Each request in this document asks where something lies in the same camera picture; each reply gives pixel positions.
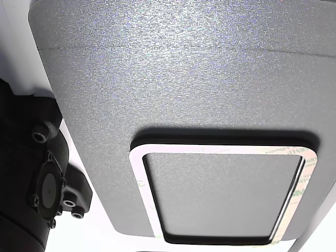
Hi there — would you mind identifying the gray foam mat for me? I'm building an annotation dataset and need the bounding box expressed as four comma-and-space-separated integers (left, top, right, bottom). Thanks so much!
28, 0, 336, 241

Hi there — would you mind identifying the frame with 3M liner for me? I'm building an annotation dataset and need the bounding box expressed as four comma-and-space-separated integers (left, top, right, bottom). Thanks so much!
128, 143, 319, 247

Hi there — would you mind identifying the black frame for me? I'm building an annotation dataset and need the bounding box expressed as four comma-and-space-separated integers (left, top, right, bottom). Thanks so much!
130, 133, 320, 246

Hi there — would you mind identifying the white rail profile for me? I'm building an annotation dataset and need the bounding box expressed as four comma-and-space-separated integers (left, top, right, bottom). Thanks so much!
0, 0, 57, 97

